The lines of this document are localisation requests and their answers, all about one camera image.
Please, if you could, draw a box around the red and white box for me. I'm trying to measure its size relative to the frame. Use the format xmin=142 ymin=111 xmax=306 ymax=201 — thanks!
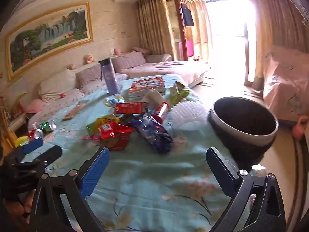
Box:
xmin=115 ymin=101 xmax=144 ymax=114

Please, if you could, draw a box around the blue white wrapper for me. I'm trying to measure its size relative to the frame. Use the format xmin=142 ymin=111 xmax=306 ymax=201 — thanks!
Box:
xmin=104 ymin=94 xmax=126 ymax=107

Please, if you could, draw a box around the yellow green wrapper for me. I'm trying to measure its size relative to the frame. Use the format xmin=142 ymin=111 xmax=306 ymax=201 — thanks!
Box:
xmin=86 ymin=116 xmax=120 ymax=136

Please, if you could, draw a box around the pink cloth covered furniture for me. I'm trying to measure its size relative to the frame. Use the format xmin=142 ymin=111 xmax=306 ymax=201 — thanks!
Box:
xmin=263 ymin=45 xmax=309 ymax=122

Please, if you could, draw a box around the sheer balcony curtain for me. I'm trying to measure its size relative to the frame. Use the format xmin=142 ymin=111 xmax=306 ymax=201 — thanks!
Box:
xmin=188 ymin=0 xmax=213 ymax=61

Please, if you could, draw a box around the brown bar packet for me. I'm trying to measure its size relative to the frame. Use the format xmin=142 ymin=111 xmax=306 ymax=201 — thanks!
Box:
xmin=62 ymin=103 xmax=86 ymax=121

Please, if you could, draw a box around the black grey-rimmed trash bin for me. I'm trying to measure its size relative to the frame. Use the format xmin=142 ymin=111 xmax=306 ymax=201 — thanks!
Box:
xmin=207 ymin=97 xmax=279 ymax=172

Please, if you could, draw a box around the white paper carton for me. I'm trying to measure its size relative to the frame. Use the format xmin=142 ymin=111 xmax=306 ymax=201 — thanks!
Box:
xmin=142 ymin=88 xmax=166 ymax=107

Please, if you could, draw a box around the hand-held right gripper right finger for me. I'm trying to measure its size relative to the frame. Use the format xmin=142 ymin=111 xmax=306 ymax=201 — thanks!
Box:
xmin=206 ymin=147 xmax=286 ymax=232

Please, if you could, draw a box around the dark hanging garment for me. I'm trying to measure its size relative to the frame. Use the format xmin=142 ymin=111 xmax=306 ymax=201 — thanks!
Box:
xmin=181 ymin=5 xmax=195 ymax=26

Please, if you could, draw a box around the white pillow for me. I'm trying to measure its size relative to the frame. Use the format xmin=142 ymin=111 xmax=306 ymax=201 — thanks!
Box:
xmin=39 ymin=69 xmax=79 ymax=102

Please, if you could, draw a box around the dark blue snack bag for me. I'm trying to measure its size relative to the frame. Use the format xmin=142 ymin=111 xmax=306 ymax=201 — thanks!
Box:
xmin=132 ymin=115 xmax=174 ymax=154

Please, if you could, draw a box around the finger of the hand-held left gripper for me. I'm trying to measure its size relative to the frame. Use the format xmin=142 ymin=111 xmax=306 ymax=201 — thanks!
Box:
xmin=34 ymin=146 xmax=63 ymax=169
xmin=5 ymin=139 xmax=44 ymax=165

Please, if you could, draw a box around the small pink cushion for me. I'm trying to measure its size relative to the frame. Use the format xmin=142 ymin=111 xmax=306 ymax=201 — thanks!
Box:
xmin=132 ymin=47 xmax=151 ymax=55

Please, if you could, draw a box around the silver red drink can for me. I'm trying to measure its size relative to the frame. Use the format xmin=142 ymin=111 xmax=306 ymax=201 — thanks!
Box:
xmin=29 ymin=129 xmax=44 ymax=141

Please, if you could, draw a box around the striped purple cushion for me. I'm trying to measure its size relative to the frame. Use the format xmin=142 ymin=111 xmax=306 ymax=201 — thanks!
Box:
xmin=76 ymin=63 xmax=104 ymax=89
xmin=111 ymin=51 xmax=146 ymax=74

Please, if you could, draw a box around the green snack bag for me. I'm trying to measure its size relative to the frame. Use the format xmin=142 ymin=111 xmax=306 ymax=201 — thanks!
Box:
xmin=169 ymin=82 xmax=191 ymax=104

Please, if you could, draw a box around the green drink can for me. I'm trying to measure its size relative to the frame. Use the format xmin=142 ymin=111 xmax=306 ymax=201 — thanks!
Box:
xmin=41 ymin=120 xmax=57 ymax=133

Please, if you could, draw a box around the white spiky plastic piece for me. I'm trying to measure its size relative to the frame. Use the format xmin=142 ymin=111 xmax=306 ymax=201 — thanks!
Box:
xmin=171 ymin=102 xmax=209 ymax=132

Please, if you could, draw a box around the pink round pillow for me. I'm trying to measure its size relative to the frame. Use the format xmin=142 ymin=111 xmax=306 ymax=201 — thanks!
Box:
xmin=20 ymin=99 xmax=45 ymax=114

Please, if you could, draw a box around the stack of books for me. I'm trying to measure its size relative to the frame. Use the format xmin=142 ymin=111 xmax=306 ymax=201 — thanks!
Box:
xmin=127 ymin=76 xmax=166 ymax=101

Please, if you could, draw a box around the pink watering can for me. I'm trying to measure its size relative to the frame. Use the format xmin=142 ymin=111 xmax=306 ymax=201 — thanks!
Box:
xmin=292 ymin=116 xmax=309 ymax=141

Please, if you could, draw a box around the purple water bottle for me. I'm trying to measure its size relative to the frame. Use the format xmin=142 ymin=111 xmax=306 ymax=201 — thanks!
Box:
xmin=98 ymin=58 xmax=119 ymax=95

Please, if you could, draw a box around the pale fabric sofa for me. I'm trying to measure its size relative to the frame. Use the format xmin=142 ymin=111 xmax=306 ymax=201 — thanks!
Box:
xmin=26 ymin=53 xmax=209 ymax=131

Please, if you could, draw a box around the red and white carton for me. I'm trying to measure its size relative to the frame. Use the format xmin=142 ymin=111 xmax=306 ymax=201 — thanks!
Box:
xmin=154 ymin=102 xmax=169 ymax=124

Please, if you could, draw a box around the person's left hand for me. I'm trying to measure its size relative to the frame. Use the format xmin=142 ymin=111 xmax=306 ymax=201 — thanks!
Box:
xmin=3 ymin=190 xmax=35 ymax=223

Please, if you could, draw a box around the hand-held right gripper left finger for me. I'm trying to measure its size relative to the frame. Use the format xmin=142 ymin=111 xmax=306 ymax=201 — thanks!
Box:
xmin=28 ymin=146 xmax=111 ymax=232

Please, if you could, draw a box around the beige patterned curtain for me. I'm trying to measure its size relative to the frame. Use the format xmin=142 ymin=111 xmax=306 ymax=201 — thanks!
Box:
xmin=136 ymin=0 xmax=174 ymax=62
xmin=244 ymin=0 xmax=309 ymax=90

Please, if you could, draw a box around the framed landscape painting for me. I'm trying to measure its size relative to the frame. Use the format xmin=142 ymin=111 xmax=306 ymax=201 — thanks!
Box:
xmin=5 ymin=1 xmax=94 ymax=81

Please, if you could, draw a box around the blue floral tablecloth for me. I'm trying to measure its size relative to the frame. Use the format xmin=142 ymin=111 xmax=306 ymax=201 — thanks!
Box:
xmin=28 ymin=74 xmax=254 ymax=232

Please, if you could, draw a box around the wooden sliding door frame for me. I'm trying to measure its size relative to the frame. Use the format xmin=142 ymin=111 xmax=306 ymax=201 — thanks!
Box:
xmin=165 ymin=0 xmax=253 ymax=85

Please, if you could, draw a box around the red snack packet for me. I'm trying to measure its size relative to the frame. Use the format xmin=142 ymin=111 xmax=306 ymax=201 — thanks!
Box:
xmin=98 ymin=122 xmax=135 ymax=139
xmin=104 ymin=133 xmax=132 ymax=151

